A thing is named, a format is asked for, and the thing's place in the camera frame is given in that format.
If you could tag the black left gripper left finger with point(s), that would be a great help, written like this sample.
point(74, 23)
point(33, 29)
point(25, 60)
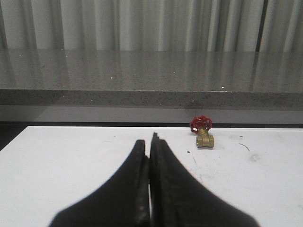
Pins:
point(122, 201)

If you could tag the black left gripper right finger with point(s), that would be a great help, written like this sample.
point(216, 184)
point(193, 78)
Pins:
point(179, 200)

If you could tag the brass valve red handwheel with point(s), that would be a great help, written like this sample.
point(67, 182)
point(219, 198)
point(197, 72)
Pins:
point(200, 126)

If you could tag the grey stone counter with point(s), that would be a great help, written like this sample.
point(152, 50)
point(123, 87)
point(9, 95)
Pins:
point(190, 80)

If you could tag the grey pleated curtain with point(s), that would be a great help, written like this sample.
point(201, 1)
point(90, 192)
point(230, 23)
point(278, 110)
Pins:
point(153, 25)

